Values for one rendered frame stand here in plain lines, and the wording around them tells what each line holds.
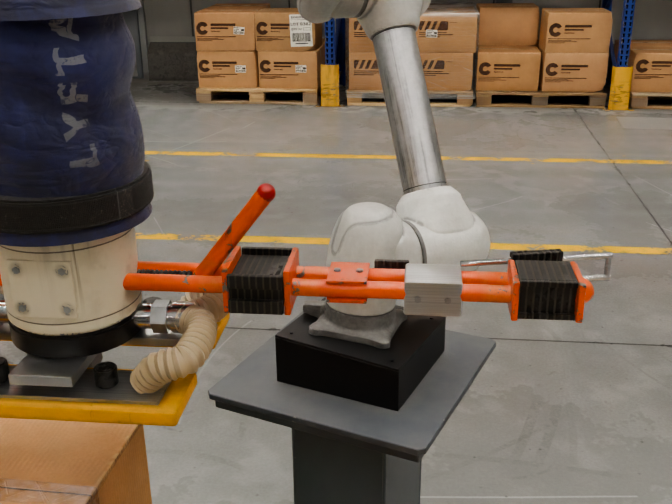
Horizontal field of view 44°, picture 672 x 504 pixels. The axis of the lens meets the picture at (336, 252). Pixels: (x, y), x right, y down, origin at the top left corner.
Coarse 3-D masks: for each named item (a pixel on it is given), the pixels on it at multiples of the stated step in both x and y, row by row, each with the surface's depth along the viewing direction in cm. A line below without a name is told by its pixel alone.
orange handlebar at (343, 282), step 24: (144, 264) 109; (168, 264) 108; (192, 264) 108; (336, 264) 106; (360, 264) 106; (144, 288) 105; (168, 288) 105; (192, 288) 104; (216, 288) 104; (312, 288) 102; (336, 288) 102; (360, 288) 102; (384, 288) 102; (480, 288) 101; (504, 288) 100
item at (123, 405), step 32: (0, 384) 103; (96, 384) 102; (128, 384) 103; (192, 384) 105; (0, 416) 100; (32, 416) 100; (64, 416) 99; (96, 416) 99; (128, 416) 98; (160, 416) 98
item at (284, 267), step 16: (240, 256) 109; (256, 256) 109; (272, 256) 109; (288, 256) 108; (224, 272) 102; (240, 272) 104; (256, 272) 104; (272, 272) 104; (288, 272) 101; (224, 288) 102; (240, 288) 101; (256, 288) 101; (272, 288) 101; (288, 288) 102; (224, 304) 103; (240, 304) 102; (256, 304) 102; (272, 304) 102; (288, 304) 102
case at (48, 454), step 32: (0, 448) 127; (32, 448) 127; (64, 448) 127; (96, 448) 127; (128, 448) 129; (0, 480) 120; (32, 480) 120; (64, 480) 120; (96, 480) 120; (128, 480) 130
